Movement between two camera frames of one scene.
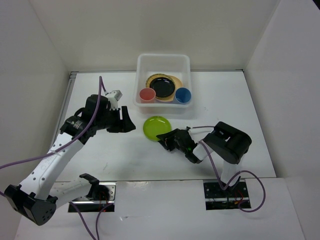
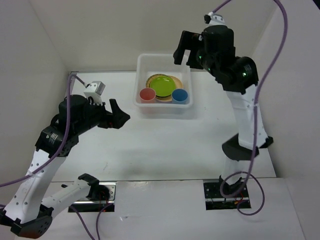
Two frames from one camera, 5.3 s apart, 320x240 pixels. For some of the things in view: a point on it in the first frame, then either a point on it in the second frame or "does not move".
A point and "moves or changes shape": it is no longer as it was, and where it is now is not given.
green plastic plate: x=155 y=125 -> x=163 y=85
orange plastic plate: x=178 y=84 does not move
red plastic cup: x=147 y=95 does not move
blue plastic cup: x=183 y=95 moves or changes shape
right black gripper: x=166 y=139 -> x=189 y=40
